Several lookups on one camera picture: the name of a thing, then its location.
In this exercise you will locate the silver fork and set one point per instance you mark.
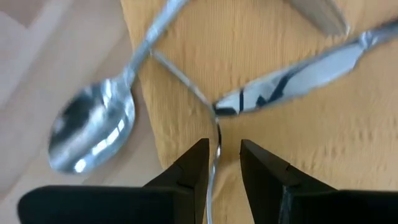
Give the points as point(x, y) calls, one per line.
point(186, 82)

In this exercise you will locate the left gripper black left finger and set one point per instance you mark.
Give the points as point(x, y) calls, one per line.
point(124, 205)

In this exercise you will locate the silver spoon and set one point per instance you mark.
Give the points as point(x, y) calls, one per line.
point(93, 124)

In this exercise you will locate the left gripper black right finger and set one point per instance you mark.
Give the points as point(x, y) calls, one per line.
point(311, 208)

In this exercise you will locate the orange cloth towel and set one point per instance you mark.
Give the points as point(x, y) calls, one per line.
point(280, 149)

